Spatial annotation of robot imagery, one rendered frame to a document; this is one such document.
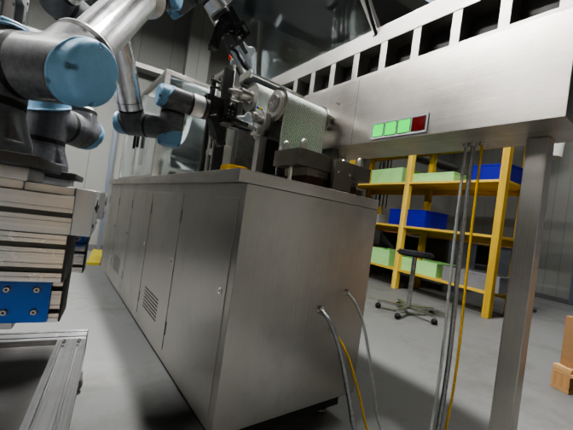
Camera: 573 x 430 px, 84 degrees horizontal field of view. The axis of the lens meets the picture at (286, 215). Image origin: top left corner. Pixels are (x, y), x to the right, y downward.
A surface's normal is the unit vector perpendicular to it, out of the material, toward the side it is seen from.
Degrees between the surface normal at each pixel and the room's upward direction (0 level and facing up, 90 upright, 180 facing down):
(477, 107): 90
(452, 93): 90
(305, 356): 90
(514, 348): 90
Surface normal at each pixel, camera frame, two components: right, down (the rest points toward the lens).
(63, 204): 0.47, 0.06
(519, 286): -0.79, -0.11
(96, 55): 0.96, 0.24
